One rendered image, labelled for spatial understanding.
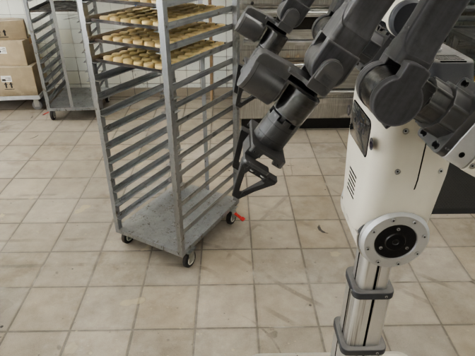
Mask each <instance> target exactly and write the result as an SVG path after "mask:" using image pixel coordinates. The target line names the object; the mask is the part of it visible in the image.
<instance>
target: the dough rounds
mask: <svg viewBox="0 0 475 356"><path fill-rule="evenodd" d="M223 44H224V42H214V41H213V40H207V41H205V40H200V41H198V42H195V43H192V44H189V45H186V46H184V47H180V48H178V49H174V50H172V51H170V56H171V64H174V63H177V62H179V61H182V60H184V59H187V58H190V57H192V56H194V55H197V54H200V53H202V52H205V51H207V50H210V49H213V48H214V47H218V46H220V45H223ZM156 52H158V51H153V50H148V49H139V48H128V50H122V51H120V52H116V53H112V55H106V56H104V57H103V60H107V61H114V62H119V63H123V64H131V65H136V66H143V67H148V68H152V69H160V70H162V60H161V54H156Z"/></svg>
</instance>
